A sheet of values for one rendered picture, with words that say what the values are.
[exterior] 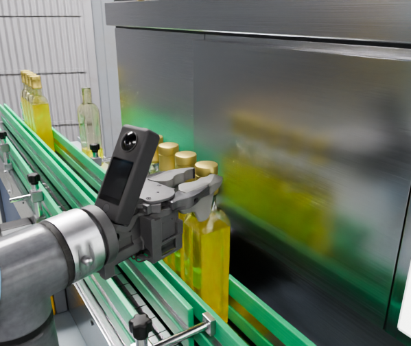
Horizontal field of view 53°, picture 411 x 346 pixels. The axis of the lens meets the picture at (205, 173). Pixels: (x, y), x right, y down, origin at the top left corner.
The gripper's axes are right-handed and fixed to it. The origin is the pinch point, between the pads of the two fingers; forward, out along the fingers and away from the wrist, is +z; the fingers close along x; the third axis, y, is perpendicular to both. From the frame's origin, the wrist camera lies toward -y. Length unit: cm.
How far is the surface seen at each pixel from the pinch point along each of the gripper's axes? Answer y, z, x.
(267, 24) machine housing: -20.2, 13.2, 1.0
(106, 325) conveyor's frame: 27.0, -11.4, -11.9
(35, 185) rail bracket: 16, 0, -53
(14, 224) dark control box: 31, -1, -67
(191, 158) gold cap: -1.0, 1.4, -3.9
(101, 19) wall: -17, 183, -274
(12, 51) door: 7, 121, -313
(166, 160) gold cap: 1.0, 2.0, -10.2
